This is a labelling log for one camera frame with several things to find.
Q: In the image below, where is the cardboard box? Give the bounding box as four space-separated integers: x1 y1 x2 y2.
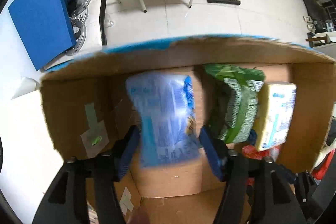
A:
39 34 336 224

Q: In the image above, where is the yellow tissue pack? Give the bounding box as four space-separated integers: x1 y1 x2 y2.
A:
253 82 297 152

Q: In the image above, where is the blue tissue pack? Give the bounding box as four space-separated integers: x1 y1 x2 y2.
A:
125 72 203 169

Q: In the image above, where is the red and white object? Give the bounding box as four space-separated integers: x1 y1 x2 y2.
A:
312 147 336 180

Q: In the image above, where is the blue foam panel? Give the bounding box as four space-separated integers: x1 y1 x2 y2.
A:
8 0 77 72

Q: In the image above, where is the red plastic packet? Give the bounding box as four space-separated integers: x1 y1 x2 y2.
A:
241 144 282 161

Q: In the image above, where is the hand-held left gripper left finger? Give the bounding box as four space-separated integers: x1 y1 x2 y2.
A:
33 126 141 224

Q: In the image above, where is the green tissue pack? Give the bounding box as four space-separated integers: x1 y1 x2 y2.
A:
205 63 265 143

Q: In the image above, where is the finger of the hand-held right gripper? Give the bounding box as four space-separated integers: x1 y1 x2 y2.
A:
286 170 324 219

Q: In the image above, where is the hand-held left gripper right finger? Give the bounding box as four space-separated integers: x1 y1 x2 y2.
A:
199 126 306 224

